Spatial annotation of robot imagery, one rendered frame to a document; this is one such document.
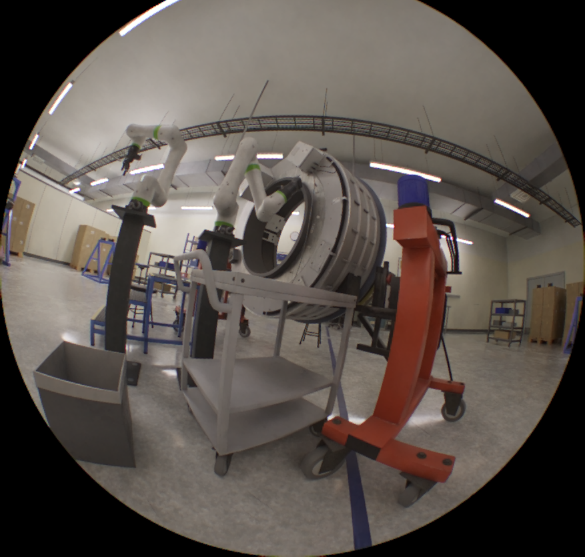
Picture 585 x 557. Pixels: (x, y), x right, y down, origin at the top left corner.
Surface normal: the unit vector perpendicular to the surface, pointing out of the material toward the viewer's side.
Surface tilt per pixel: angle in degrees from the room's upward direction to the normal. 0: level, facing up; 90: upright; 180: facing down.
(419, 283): 90
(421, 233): 90
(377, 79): 180
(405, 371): 90
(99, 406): 90
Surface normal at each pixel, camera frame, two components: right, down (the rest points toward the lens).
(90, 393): 0.62, -0.01
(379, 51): -0.16, 0.98
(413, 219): -0.72, -0.22
